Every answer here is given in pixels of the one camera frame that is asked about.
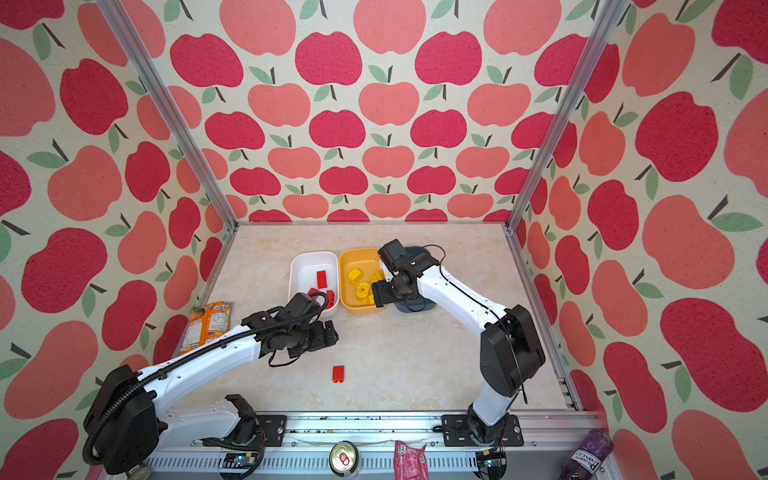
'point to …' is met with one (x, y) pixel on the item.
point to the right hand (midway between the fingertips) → (391, 295)
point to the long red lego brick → (322, 279)
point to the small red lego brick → (338, 374)
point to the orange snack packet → (207, 325)
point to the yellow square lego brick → (370, 299)
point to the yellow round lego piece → (362, 291)
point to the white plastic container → (303, 270)
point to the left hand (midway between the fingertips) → (333, 344)
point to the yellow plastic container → (359, 269)
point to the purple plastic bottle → (589, 456)
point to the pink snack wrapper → (410, 463)
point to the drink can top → (344, 459)
